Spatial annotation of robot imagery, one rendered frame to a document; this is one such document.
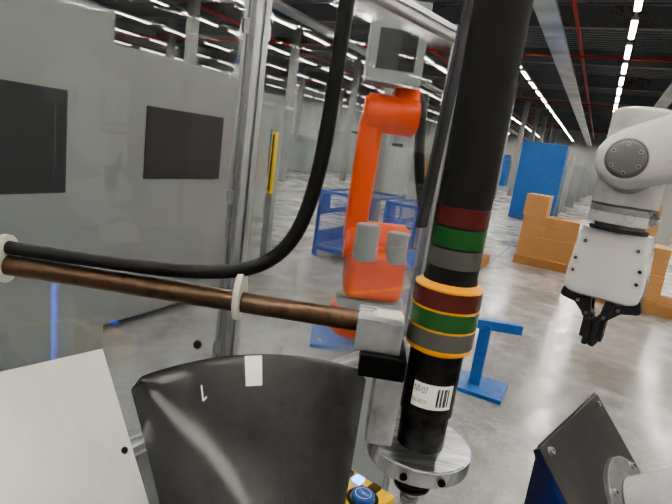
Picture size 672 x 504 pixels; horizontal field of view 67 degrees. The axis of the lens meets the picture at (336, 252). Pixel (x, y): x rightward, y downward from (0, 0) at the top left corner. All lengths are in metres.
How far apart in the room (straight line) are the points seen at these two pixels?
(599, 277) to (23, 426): 0.74
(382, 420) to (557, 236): 9.27
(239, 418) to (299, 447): 0.06
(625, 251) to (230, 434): 0.56
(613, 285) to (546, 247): 8.81
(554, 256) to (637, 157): 8.93
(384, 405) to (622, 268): 0.52
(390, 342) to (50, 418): 0.44
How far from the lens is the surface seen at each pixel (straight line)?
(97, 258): 0.38
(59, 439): 0.66
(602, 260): 0.80
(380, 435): 0.36
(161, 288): 0.36
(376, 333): 0.33
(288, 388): 0.52
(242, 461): 0.50
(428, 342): 0.33
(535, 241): 9.60
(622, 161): 0.70
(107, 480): 0.67
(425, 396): 0.34
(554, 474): 0.91
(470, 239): 0.31
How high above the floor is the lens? 1.65
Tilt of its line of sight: 12 degrees down
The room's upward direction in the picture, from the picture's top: 8 degrees clockwise
